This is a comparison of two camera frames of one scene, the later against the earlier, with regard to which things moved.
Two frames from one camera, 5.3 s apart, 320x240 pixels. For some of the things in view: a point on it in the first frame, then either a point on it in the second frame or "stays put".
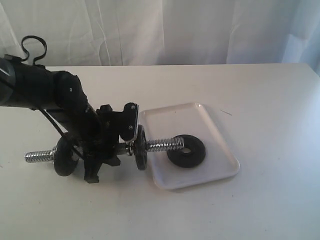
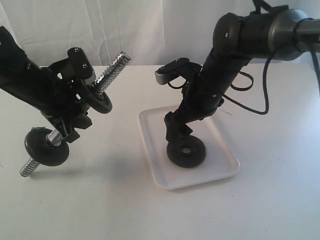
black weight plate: (141, 148) to (101, 103)
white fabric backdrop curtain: (113, 32) stays put
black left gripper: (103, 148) to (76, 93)
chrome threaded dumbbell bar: (126, 149) to (55, 136)
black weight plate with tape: (64, 163) to (42, 152)
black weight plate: (195, 157) stays put
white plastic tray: (174, 121) stays put
